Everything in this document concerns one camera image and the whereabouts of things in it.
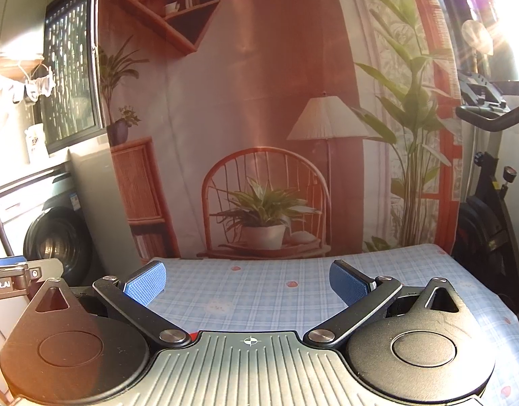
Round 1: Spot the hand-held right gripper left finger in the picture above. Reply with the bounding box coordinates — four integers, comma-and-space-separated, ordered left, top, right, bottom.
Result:
28, 261, 192, 345

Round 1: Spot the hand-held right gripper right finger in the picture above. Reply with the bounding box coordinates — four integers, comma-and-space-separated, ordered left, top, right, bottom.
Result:
306, 259, 464, 343

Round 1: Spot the dark framed window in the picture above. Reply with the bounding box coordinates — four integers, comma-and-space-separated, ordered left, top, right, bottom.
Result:
40, 0, 107, 155

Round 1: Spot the hanging white laundry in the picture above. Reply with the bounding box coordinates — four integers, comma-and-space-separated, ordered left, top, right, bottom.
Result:
0, 64, 56, 106

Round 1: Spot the front-loading washing machine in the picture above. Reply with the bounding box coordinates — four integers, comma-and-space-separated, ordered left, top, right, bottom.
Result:
0, 171, 95, 288

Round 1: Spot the white printed bag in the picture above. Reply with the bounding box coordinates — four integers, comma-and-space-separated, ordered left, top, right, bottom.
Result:
24, 122, 47, 165

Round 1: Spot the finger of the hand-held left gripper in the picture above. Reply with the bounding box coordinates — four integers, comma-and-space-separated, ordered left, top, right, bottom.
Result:
0, 256, 45, 282

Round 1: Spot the printed room scene backdrop cloth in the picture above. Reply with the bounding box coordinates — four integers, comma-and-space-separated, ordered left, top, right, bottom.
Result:
96, 0, 465, 260

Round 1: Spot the checked strawberry print tablecloth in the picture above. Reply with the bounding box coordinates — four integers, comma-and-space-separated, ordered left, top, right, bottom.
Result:
147, 243, 519, 406

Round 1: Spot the black exercise bike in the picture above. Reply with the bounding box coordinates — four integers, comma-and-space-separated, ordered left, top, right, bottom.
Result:
454, 72, 519, 305

